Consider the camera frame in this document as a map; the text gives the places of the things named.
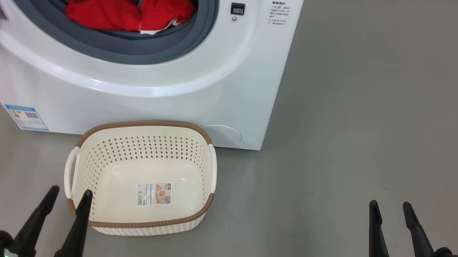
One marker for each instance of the cream perforated laundry basket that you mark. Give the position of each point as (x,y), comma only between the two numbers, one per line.
(132,187)

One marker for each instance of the printed paper product label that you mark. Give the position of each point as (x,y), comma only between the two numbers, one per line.
(154,194)

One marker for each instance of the white front-load washing machine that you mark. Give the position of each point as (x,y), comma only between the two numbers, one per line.
(219,76)

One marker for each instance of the blue energy label sticker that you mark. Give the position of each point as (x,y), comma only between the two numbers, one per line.
(27,117)

